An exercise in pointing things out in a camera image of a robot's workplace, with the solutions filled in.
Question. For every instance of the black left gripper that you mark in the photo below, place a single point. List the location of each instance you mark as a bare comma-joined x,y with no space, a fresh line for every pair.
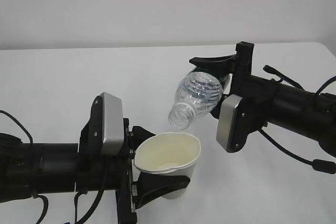
148,186

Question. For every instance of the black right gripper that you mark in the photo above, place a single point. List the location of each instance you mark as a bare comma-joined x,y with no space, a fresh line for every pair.
238,64

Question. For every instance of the clear plastic water bottle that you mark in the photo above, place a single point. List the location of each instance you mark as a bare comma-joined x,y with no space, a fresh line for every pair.
197,94

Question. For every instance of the white paper cup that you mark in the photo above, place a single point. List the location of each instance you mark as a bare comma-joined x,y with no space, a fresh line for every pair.
168,154

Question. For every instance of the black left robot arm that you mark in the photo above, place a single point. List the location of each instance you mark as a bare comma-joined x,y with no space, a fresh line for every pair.
35,170

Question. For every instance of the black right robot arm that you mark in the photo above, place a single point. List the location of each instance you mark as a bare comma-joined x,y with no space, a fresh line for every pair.
286,104

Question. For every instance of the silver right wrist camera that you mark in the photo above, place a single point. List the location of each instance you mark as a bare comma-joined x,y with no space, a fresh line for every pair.
238,118

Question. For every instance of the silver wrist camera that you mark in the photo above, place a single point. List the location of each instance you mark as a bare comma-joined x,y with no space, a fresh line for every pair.
238,118
104,132

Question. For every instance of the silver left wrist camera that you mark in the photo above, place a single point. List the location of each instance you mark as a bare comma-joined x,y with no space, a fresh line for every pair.
104,132

